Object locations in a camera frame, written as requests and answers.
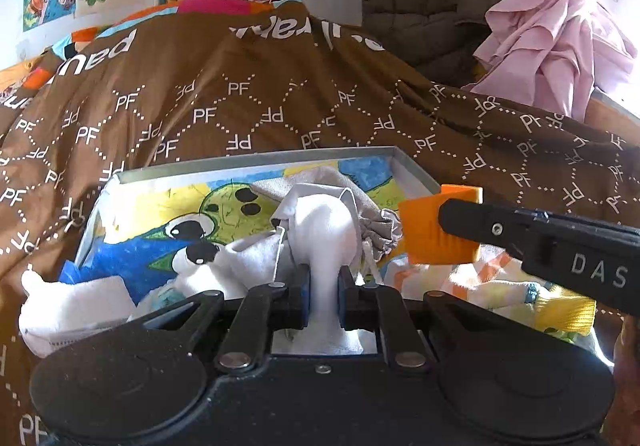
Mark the white face mask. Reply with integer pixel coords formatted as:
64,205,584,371
19,270,139,360

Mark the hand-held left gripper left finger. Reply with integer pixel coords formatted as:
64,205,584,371
124,266,312,373

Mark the brown printed duvet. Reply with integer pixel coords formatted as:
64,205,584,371
0,0,640,446

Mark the person's right forearm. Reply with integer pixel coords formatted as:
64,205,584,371
601,313,640,446

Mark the orange wavy plastic piece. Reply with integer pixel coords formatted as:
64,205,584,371
398,184,484,265

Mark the pastel striped sock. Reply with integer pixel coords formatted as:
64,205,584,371
384,250,597,343

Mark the white sock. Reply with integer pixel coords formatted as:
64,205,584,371
219,233,301,300
272,183,381,357

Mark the wooden bed rail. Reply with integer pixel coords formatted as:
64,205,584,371
584,90,640,148

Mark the grey drawstring pouch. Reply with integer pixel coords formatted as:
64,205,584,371
250,165,404,273

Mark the shallow grey box with drawing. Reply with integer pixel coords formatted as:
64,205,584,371
75,145,452,322

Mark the pink crumpled garment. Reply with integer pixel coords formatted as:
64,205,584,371
460,0,639,123

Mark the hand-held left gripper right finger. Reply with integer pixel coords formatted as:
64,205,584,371
337,266,512,373

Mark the blue face mask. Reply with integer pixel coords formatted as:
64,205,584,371
134,293,182,323

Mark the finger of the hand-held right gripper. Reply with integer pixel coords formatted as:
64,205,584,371
439,199,554,268

